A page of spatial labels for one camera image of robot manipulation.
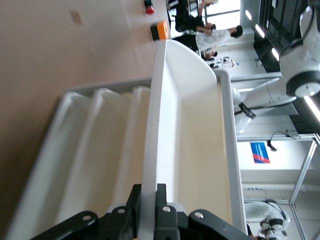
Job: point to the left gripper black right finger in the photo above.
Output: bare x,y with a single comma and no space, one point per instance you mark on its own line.
165,225

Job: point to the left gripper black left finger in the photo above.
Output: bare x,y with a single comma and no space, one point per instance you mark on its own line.
120,225

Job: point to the white plastic drawer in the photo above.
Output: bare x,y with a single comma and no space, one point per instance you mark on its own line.
138,125
105,140
57,155
195,125

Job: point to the yellow push button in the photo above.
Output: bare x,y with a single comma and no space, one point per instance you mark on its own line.
161,28

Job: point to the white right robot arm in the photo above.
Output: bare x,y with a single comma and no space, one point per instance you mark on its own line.
300,62

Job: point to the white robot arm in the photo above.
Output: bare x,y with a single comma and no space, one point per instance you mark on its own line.
260,212

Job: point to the red push button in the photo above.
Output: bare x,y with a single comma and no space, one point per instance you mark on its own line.
150,9

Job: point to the white compartment tray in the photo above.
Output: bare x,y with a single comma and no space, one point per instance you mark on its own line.
227,125

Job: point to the blue red poster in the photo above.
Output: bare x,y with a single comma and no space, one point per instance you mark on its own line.
260,152

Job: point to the small white humanoid robot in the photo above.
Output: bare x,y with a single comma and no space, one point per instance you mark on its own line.
228,62

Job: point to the person with dark hair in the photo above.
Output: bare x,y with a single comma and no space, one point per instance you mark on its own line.
212,53

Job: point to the long ceiling light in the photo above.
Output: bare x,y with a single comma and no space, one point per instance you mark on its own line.
275,54
312,107
260,31
248,15

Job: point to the person white patterned shirt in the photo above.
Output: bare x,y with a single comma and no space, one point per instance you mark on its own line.
212,37

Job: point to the person dark clothes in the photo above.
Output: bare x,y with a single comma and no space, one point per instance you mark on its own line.
195,22

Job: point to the brown tape patch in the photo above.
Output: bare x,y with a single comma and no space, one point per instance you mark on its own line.
75,17

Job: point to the aluminium frame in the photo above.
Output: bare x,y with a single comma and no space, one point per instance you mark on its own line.
303,170

